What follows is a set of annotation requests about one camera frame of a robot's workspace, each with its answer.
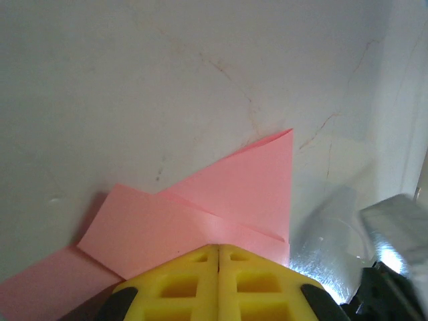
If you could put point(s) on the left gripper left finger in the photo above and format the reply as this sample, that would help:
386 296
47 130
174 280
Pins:
174 294

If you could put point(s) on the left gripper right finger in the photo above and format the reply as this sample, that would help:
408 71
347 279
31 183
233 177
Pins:
261 294

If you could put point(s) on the pink square paper sheet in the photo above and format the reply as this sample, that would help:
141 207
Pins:
217 187

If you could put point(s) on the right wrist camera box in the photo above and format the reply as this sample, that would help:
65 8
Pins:
391 214

